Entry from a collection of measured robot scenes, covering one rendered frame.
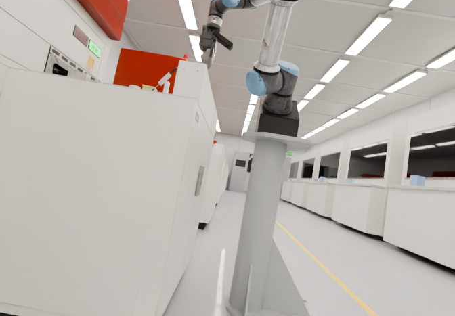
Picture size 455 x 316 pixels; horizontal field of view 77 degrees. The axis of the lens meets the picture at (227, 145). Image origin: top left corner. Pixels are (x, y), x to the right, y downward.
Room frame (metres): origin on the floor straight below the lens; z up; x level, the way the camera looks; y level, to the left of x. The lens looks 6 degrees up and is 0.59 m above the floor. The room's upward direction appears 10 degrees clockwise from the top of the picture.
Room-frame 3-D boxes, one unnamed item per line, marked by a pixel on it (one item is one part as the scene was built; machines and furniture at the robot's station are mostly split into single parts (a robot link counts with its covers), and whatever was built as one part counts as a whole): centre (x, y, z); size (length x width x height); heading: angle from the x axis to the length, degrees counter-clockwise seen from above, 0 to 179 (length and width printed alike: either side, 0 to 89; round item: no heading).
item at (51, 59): (1.31, 0.73, 0.89); 0.44 x 0.02 x 0.10; 178
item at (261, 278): (1.44, -0.32, 0.41); 0.51 x 0.44 x 0.82; 87
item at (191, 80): (1.24, 0.16, 0.89); 0.55 x 0.09 x 0.14; 178
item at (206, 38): (1.36, 0.18, 1.25); 0.09 x 0.08 x 0.12; 88
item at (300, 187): (10.10, -3.19, 1.00); 1.80 x 1.08 x 2.00; 178
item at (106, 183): (1.39, 0.41, 0.41); 0.96 x 0.64 x 0.82; 178
